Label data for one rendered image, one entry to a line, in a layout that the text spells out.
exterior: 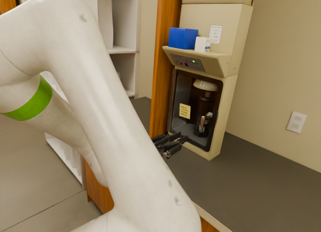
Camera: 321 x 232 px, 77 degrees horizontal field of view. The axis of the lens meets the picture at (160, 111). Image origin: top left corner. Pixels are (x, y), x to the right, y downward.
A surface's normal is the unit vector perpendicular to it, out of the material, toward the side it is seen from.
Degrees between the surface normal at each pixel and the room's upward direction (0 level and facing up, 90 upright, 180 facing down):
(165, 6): 90
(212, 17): 90
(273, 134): 90
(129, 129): 47
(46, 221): 0
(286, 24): 90
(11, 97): 110
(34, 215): 0
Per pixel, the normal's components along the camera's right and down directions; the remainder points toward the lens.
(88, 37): 0.65, -0.29
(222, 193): 0.07, -0.91
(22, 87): 0.90, 0.29
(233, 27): -0.71, 0.22
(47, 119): 0.65, 0.67
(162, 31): 0.70, 0.33
